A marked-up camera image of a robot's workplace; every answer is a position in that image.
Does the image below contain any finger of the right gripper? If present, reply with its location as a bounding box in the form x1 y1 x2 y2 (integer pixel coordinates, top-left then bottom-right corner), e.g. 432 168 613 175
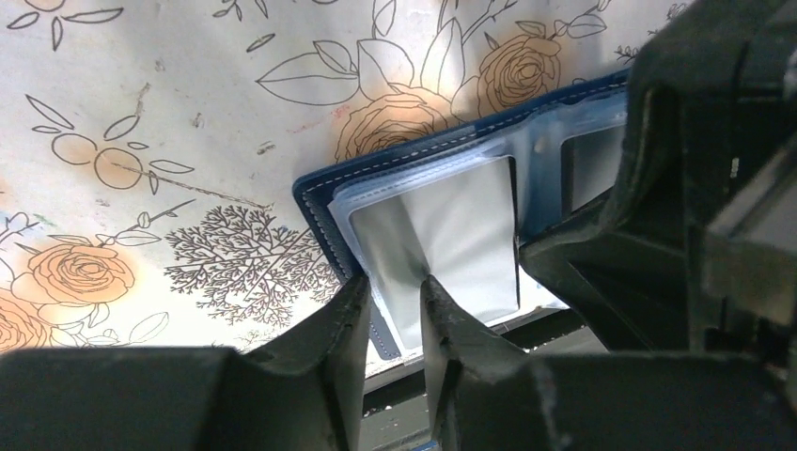
520 186 689 351

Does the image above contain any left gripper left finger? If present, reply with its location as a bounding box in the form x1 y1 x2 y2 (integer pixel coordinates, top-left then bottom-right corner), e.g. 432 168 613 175
1 274 370 450

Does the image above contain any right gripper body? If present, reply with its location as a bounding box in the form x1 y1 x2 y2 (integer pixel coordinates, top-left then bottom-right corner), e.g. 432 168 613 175
606 1 796 365

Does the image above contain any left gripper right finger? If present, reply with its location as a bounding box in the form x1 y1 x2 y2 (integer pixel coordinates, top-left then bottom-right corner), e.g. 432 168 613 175
420 277 796 450

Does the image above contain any navy blue card holder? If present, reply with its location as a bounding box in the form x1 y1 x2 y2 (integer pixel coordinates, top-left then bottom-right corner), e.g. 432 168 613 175
292 70 628 360

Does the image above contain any floral patterned table mat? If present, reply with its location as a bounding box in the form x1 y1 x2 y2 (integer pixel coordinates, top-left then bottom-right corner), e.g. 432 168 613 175
0 0 797 381

